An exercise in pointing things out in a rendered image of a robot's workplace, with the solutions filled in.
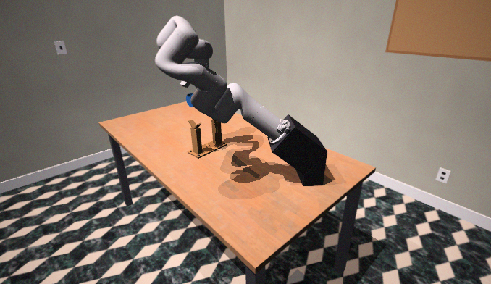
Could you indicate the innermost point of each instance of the brown wooden cradle stand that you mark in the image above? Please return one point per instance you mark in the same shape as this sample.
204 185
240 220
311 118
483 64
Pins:
200 150

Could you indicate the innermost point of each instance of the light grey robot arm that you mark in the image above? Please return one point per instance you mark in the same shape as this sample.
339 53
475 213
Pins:
213 97

